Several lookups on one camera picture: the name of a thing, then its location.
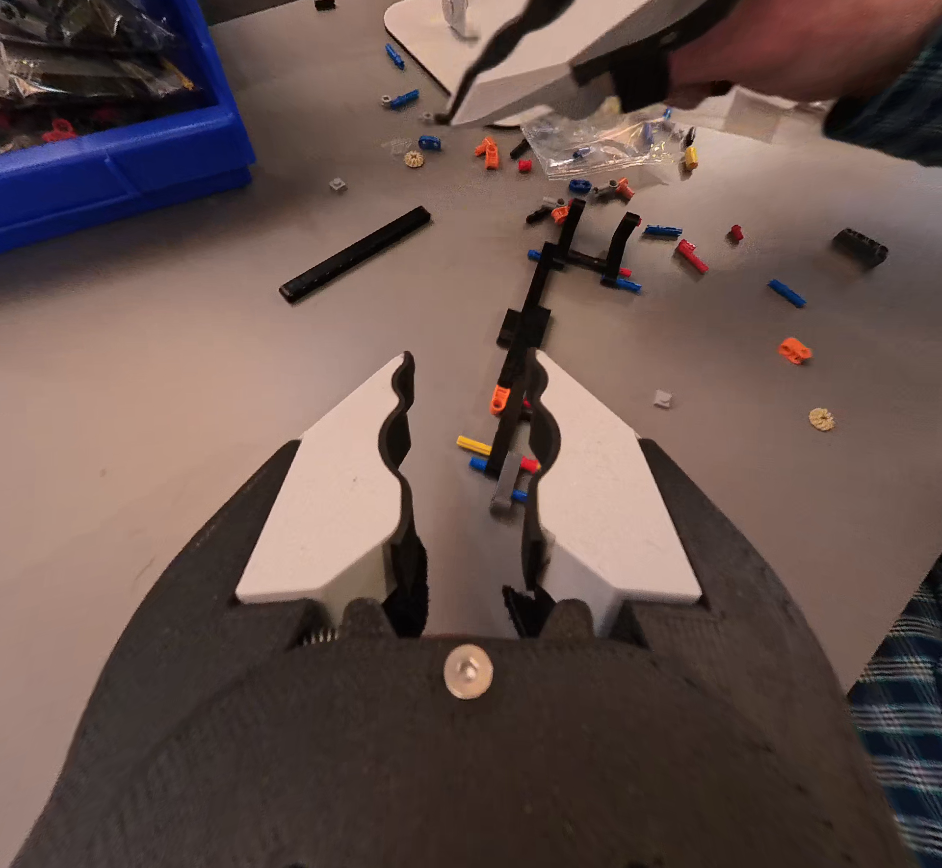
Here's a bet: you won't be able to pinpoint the long black lego beam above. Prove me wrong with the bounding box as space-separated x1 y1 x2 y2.
278 206 433 305

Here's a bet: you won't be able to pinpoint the clear bags of lego parts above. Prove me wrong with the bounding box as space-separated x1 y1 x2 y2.
0 0 216 152

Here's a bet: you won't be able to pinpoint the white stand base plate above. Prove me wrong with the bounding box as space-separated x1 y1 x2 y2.
384 0 827 142

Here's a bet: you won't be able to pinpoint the person's right hand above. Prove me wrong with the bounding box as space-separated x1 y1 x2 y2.
666 0 942 107

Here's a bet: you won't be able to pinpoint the small clear lego parts bag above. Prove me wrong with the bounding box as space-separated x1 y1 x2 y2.
521 110 681 181

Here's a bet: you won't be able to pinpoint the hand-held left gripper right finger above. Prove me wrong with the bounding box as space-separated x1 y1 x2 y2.
502 349 704 637

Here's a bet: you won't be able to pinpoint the blue plastic bin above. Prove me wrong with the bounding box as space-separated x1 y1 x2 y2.
0 0 257 255

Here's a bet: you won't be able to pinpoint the black lego beam assembly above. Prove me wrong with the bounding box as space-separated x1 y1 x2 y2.
471 197 643 514

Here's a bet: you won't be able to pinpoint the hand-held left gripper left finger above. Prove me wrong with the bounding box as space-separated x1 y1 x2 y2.
235 352 429 637

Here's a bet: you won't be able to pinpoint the dark bent lego beam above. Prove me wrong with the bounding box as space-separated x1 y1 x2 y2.
832 228 889 269

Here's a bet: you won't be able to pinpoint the person's plaid shirt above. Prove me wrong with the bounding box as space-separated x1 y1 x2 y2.
846 574 942 868

